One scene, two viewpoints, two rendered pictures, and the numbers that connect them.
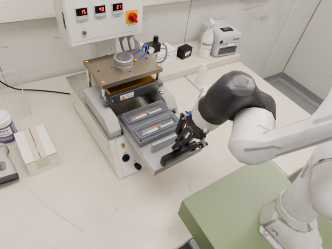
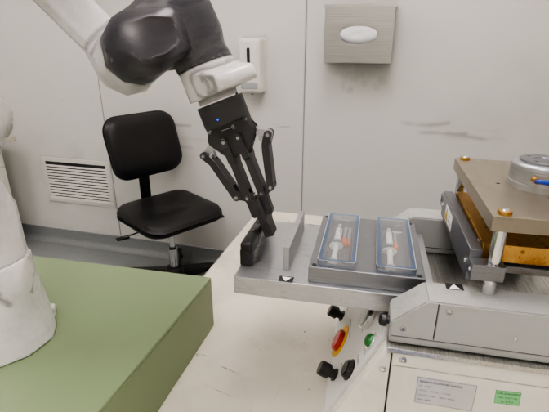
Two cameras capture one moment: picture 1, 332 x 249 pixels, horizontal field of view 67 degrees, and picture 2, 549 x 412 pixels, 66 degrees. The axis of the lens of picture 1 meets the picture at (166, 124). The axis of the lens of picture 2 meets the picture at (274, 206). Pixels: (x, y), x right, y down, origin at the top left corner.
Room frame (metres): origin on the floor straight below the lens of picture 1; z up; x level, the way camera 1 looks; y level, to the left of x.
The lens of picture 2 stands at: (1.11, -0.43, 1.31)
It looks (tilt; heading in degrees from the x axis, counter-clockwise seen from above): 22 degrees down; 144
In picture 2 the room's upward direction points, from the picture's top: straight up
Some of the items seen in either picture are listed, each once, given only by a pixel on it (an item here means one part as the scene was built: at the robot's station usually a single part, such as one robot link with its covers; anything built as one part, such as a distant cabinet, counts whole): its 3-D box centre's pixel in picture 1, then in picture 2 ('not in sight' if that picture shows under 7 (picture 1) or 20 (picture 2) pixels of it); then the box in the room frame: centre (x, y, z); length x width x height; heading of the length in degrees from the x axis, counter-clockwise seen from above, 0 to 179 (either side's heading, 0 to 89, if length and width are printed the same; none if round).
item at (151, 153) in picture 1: (157, 131); (336, 252); (0.66, 0.03, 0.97); 0.30 x 0.22 x 0.08; 42
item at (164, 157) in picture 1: (179, 152); (257, 234); (0.55, -0.06, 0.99); 0.15 x 0.02 x 0.04; 132
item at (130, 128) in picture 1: (151, 121); (366, 248); (0.69, 0.06, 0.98); 0.20 x 0.17 x 0.03; 132
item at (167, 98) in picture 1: (158, 93); (484, 320); (0.90, 0.06, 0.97); 0.26 x 0.05 x 0.07; 42
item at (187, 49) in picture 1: (184, 51); not in sight; (1.55, -0.04, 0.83); 0.09 x 0.06 x 0.07; 142
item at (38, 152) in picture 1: (37, 149); not in sight; (0.60, 0.52, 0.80); 0.19 x 0.13 x 0.09; 39
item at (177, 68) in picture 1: (182, 59); not in sight; (1.55, -0.04, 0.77); 0.84 x 0.30 x 0.04; 129
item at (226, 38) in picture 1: (219, 37); not in sight; (1.74, -0.28, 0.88); 0.25 x 0.20 x 0.17; 33
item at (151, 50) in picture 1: (151, 51); not in sight; (1.11, 0.13, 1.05); 0.15 x 0.05 x 0.15; 132
